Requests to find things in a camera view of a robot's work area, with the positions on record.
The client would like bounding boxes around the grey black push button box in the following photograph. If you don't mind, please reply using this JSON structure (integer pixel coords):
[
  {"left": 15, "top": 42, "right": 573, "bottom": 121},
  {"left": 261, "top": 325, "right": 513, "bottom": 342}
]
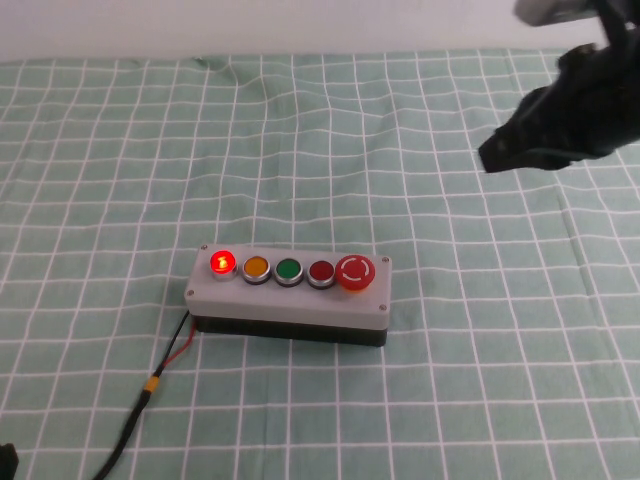
[{"left": 183, "top": 243, "right": 393, "bottom": 348}]

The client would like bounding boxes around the green white checked tablecloth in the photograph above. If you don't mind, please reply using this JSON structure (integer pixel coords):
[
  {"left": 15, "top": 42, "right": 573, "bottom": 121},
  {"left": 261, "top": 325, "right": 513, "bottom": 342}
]
[{"left": 0, "top": 47, "right": 640, "bottom": 480}]

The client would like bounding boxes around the red indicator lamp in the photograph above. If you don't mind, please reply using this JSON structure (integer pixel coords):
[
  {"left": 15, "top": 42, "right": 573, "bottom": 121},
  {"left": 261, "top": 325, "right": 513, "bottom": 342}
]
[{"left": 208, "top": 247, "right": 238, "bottom": 283}]

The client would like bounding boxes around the dark red push button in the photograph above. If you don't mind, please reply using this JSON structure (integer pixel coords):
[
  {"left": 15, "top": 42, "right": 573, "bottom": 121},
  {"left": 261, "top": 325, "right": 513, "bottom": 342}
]
[{"left": 306, "top": 259, "right": 337, "bottom": 291}]

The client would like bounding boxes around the black and red power cable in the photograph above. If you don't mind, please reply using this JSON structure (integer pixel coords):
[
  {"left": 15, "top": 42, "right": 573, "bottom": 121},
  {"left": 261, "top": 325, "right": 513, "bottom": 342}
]
[{"left": 92, "top": 310, "right": 199, "bottom": 480}]

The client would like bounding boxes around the red emergency stop mushroom button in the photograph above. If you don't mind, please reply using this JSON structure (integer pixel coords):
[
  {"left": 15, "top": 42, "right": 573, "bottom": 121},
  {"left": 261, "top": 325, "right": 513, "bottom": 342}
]
[{"left": 336, "top": 254, "right": 377, "bottom": 295}]

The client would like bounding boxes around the black object at table edge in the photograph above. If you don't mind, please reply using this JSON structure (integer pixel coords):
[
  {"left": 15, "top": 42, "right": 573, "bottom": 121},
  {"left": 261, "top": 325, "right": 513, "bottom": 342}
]
[{"left": 0, "top": 442, "right": 20, "bottom": 480}]

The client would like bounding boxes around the green push button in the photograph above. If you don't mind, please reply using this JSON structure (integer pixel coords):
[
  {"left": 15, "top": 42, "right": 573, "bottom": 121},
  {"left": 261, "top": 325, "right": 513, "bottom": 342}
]
[{"left": 273, "top": 257, "right": 305, "bottom": 290}]

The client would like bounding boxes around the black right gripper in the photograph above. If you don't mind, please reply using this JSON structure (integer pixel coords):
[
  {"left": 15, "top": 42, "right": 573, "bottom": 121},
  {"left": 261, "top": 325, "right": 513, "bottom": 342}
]
[{"left": 478, "top": 42, "right": 640, "bottom": 175}]

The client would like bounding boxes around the yellow push button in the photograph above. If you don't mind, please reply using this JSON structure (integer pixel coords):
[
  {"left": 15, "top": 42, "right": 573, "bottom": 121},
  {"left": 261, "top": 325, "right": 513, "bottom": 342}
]
[{"left": 241, "top": 255, "right": 273, "bottom": 287}]

